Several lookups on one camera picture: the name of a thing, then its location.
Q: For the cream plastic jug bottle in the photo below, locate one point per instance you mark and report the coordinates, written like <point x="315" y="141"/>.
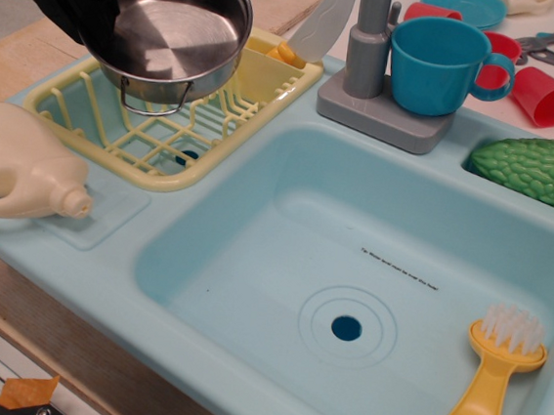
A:
<point x="39" y="176"/>

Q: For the stainless steel pot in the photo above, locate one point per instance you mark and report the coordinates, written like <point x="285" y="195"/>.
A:
<point x="165" y="53"/>

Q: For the light blue toy sink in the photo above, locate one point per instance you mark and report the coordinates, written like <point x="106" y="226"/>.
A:
<point x="315" y="271"/>

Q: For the yellow item in rack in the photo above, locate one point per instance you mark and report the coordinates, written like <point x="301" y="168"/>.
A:
<point x="282" y="52"/>

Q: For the yellow dish brush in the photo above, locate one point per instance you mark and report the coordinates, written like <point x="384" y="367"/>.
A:
<point x="507" y="341"/>

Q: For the grey toy faucet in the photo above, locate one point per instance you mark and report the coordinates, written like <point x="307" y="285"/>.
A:
<point x="359" y="95"/>

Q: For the pale yellow drying rack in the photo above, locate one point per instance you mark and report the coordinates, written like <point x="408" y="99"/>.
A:
<point x="160" y="152"/>

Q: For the green bumpy toy gourd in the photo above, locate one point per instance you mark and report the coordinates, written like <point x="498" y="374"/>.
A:
<point x="523" y="165"/>

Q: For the blue plastic plate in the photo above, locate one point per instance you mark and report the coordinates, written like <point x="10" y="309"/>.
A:
<point x="484" y="14"/>

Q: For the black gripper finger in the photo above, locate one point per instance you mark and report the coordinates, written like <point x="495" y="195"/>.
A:
<point x="62" y="16"/>
<point x="96" y="21"/>

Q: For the blue plastic cup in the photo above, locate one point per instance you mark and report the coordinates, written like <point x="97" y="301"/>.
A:
<point x="435" y="64"/>

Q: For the grey toy utensil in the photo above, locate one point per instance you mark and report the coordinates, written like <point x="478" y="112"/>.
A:
<point x="553" y="45"/>

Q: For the red plastic cup lying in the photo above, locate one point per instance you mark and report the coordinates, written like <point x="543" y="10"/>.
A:
<point x="533" y="92"/>

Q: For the white plastic toy knife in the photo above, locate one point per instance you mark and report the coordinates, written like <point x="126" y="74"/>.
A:
<point x="317" y="35"/>

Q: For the red cup behind blue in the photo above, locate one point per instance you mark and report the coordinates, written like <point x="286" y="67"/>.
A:
<point x="491" y="75"/>

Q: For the cream toy item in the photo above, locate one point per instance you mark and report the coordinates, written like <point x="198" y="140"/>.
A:
<point x="533" y="7"/>

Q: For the red cup at back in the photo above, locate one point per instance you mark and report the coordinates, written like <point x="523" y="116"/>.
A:
<point x="421" y="10"/>

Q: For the orange tape piece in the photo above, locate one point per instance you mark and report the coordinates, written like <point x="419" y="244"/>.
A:
<point x="22" y="393"/>

